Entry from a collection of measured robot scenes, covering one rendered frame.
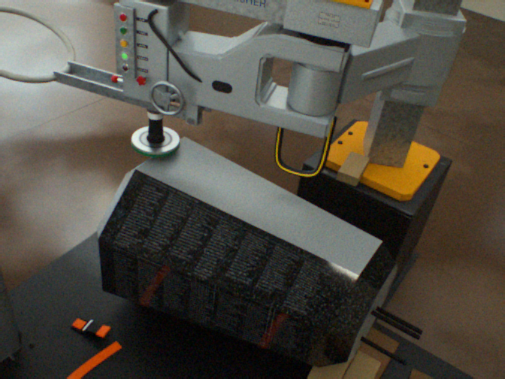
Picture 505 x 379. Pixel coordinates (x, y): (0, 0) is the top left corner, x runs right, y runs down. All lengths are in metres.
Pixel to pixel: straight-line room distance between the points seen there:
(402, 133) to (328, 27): 0.96
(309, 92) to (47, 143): 2.49
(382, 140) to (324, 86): 0.76
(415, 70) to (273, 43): 0.73
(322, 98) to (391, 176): 0.81
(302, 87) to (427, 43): 0.63
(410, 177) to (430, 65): 0.59
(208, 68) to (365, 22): 0.62
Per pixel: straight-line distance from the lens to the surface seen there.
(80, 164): 3.88
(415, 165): 2.86
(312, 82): 2.01
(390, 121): 2.65
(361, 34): 1.88
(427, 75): 2.48
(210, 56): 2.10
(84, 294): 3.01
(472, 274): 3.59
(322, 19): 1.88
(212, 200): 2.26
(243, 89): 2.09
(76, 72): 2.62
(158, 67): 2.19
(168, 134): 2.54
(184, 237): 2.26
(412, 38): 2.36
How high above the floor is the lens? 2.30
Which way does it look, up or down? 39 degrees down
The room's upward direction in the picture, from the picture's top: 8 degrees clockwise
